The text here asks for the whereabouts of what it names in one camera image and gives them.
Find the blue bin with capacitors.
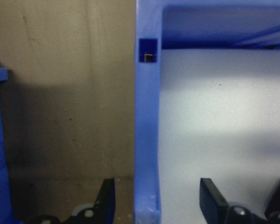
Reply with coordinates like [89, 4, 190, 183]
[133, 0, 280, 224]

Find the white foam liner under capacitors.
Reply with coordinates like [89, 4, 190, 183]
[158, 48, 280, 224]

